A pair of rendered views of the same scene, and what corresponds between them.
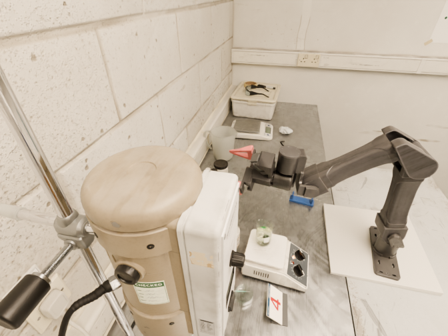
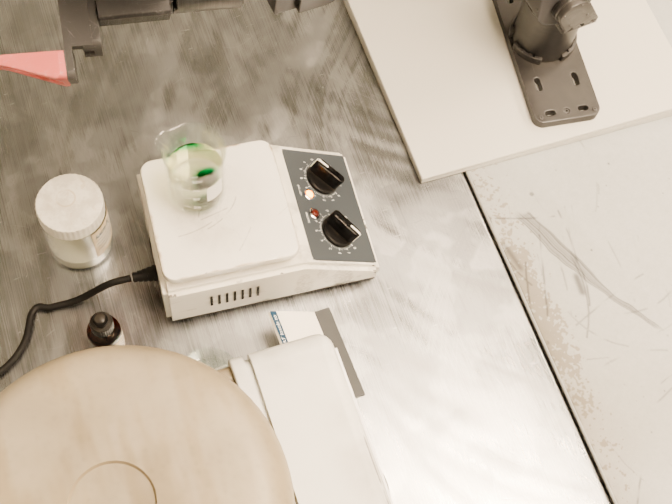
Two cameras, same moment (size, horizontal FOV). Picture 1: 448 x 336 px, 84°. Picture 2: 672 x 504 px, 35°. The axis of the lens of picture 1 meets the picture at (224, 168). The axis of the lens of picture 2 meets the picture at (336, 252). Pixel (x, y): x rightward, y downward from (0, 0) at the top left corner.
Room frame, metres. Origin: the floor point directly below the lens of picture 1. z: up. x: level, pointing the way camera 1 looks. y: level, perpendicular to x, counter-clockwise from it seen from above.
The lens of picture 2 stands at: (0.10, 0.07, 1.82)
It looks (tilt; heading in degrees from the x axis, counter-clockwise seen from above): 64 degrees down; 318
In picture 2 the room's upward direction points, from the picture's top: 10 degrees clockwise
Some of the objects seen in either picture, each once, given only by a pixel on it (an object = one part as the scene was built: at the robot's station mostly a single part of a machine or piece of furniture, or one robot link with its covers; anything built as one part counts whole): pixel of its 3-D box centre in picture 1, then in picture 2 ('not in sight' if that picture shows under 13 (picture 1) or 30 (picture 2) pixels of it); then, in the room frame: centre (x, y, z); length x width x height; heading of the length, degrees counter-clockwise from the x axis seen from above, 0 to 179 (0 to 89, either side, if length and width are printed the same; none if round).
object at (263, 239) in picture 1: (263, 233); (192, 169); (0.51, -0.12, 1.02); 0.06 x 0.05 x 0.08; 41
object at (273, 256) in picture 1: (266, 248); (219, 209); (0.49, -0.13, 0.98); 0.12 x 0.12 x 0.01; 73
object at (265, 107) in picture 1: (256, 99); not in sight; (1.77, -0.24, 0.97); 0.37 x 0.31 x 0.14; 164
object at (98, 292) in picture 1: (91, 297); not in sight; (0.13, 0.14, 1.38); 0.03 x 0.01 x 0.01; 133
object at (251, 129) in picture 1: (251, 129); not in sight; (1.41, -0.17, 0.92); 0.26 x 0.19 x 0.05; 80
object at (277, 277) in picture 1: (273, 258); (247, 226); (0.48, -0.16, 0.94); 0.22 x 0.13 x 0.08; 73
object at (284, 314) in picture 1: (277, 304); (316, 354); (0.35, -0.15, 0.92); 0.09 x 0.06 x 0.04; 169
